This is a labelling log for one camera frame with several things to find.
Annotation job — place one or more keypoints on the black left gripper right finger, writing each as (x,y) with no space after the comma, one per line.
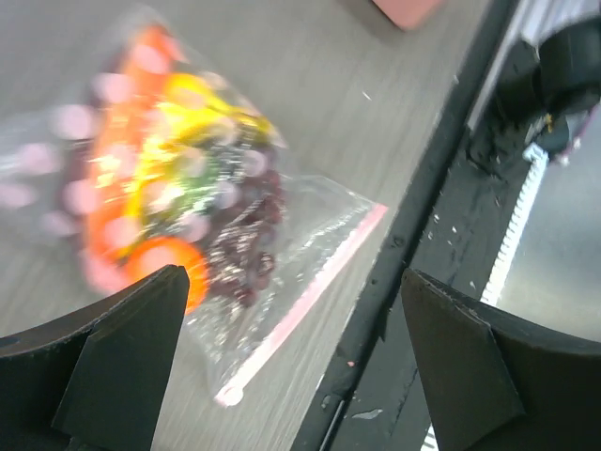
(495,381)

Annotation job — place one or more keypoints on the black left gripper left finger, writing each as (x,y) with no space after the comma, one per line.
(95,378)

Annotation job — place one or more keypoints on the dark red grape bunch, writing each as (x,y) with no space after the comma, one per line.
(248,210)

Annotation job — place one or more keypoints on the clear pink-dotted zip bag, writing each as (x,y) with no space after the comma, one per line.
(45,196)

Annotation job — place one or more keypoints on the orange carrot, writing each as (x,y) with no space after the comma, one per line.
(127,93)

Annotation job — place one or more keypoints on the yellow banana bunch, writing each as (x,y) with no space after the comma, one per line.
(176,175)

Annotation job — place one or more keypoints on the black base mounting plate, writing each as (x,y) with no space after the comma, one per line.
(371,396)

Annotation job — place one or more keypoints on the pink compartment organizer box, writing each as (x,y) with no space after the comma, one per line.
(408,15)

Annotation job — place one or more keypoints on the white slotted cable duct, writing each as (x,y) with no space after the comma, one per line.
(512,225)

